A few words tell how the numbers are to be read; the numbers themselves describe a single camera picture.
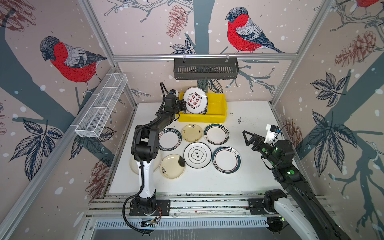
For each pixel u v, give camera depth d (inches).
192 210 28.8
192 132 40.7
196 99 40.9
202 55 38.0
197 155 36.4
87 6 28.0
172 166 34.8
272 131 25.4
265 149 25.2
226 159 35.8
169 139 39.9
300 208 19.5
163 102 31.4
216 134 39.7
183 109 35.6
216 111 46.0
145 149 22.3
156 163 34.8
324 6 28.6
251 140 25.9
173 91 35.7
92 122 28.0
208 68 41.8
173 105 32.0
